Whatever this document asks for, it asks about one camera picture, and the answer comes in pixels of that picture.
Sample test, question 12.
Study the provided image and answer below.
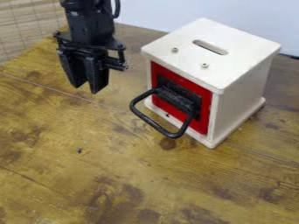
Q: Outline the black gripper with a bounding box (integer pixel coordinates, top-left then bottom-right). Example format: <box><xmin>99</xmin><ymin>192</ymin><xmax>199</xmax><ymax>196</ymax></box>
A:
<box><xmin>54</xmin><ymin>31</ymin><xmax>127</xmax><ymax>94</ymax></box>

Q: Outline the red drawer front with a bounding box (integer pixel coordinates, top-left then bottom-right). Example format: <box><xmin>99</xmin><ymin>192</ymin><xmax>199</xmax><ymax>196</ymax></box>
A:
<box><xmin>151</xmin><ymin>62</ymin><xmax>213</xmax><ymax>135</ymax></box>

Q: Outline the black metal drawer handle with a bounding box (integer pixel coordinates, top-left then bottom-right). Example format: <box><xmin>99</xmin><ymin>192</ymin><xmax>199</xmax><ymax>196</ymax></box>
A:
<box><xmin>130</xmin><ymin>85</ymin><xmax>202</xmax><ymax>139</ymax></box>

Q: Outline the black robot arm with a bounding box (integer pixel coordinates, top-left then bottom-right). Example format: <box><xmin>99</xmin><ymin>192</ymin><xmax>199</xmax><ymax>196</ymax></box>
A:
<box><xmin>54</xmin><ymin>0</ymin><xmax>127</xmax><ymax>94</ymax></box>

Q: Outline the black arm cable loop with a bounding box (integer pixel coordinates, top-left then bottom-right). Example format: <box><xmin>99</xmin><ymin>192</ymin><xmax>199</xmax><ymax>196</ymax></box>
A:
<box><xmin>111</xmin><ymin>0</ymin><xmax>122</xmax><ymax>19</ymax></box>

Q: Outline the white wooden box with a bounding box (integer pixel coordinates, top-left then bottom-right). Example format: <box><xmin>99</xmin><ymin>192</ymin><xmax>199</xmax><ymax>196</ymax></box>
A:
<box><xmin>142</xmin><ymin>18</ymin><xmax>281</xmax><ymax>148</ymax></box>

